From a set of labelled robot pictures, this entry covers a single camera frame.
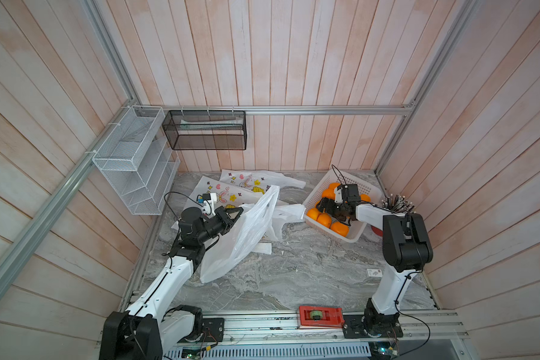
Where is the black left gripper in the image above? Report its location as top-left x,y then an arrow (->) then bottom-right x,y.
196,206 -> 244,244

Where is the white plastic bag front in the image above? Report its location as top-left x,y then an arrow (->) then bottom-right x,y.
199,185 -> 305,284

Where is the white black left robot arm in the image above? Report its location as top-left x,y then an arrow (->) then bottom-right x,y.
99,206 -> 244,359

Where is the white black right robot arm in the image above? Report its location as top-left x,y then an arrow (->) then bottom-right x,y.
317,198 -> 434,338

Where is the white printed bag middle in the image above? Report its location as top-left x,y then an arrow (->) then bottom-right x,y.
189,176 -> 266,208

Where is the white printed bag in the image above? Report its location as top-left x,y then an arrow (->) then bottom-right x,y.
189,176 -> 266,208
219,169 -> 306,194

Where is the white printed bag back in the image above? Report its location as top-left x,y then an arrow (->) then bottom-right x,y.
219,169 -> 306,194

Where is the white plastic perforated basket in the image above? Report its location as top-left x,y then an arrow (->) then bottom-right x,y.
303,167 -> 383,243

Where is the red cup of pens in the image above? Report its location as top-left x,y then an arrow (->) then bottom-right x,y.
370,193 -> 416,236

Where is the small white label card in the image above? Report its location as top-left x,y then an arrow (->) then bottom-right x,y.
367,268 -> 383,278

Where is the red tape dispenser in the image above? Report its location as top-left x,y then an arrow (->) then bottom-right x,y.
298,305 -> 344,329

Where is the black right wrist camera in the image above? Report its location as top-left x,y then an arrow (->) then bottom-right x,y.
334,184 -> 362,204

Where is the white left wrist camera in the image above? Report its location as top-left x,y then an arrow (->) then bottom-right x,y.
196,192 -> 218,218

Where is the black wire mesh basket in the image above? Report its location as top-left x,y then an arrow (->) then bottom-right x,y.
162,109 -> 248,151

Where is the white wire mesh shelf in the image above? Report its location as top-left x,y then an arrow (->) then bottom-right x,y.
93,106 -> 180,216

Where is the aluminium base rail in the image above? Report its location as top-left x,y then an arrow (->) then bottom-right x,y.
164,310 -> 478,359

